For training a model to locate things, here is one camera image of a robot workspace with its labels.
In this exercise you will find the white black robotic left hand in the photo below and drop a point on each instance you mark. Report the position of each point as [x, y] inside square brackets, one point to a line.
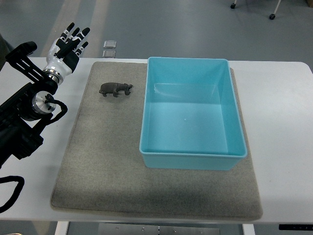
[65, 52]

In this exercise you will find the brown toy hippo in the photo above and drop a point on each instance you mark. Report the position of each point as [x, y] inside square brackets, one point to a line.
[114, 88]

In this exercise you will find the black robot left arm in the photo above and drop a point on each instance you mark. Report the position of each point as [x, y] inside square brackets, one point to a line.
[30, 110]

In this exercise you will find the blue plastic box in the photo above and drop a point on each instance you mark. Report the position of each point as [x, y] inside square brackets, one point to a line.
[191, 118]

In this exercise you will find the lower metal floor plate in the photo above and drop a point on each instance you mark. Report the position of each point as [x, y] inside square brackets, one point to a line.
[108, 53]

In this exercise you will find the beige felt mat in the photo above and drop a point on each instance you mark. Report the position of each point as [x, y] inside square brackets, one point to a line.
[103, 172]

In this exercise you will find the white table leg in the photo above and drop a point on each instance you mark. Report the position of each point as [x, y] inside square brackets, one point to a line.
[62, 228]

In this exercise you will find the grey metal table crossbar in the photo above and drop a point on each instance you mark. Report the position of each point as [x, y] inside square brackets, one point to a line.
[134, 229]

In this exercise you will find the black table control panel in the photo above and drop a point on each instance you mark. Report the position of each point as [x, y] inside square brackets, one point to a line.
[296, 227]

